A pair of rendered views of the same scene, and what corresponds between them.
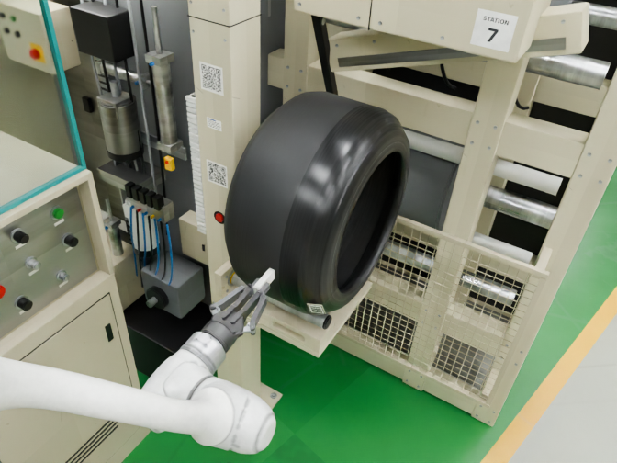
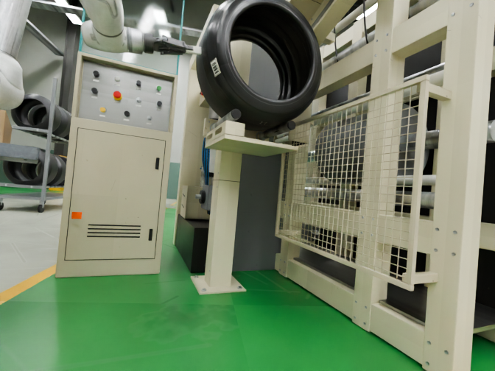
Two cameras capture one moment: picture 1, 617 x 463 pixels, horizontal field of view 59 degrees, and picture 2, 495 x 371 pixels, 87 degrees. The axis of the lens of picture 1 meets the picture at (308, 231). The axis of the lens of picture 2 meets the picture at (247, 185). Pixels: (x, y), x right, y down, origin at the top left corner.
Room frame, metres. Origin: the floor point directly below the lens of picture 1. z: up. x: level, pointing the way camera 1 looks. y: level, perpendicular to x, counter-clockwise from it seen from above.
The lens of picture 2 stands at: (0.25, -0.83, 0.57)
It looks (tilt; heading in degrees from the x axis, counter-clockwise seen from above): 1 degrees up; 39
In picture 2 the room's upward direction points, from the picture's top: 5 degrees clockwise
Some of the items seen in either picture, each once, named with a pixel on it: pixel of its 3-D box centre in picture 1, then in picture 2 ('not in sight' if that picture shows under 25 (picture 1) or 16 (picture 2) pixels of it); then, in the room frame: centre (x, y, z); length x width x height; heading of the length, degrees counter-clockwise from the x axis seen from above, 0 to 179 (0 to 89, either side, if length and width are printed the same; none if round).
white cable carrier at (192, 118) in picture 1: (203, 168); not in sight; (1.40, 0.34, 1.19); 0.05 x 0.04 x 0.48; 151
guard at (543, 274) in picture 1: (396, 295); (327, 181); (1.46, -0.35, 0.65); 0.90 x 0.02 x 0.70; 61
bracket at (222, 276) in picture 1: (256, 251); (238, 132); (1.37, 0.17, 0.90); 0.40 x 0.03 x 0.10; 151
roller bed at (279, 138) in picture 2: not in sight; (292, 121); (1.72, 0.02, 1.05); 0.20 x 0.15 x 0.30; 61
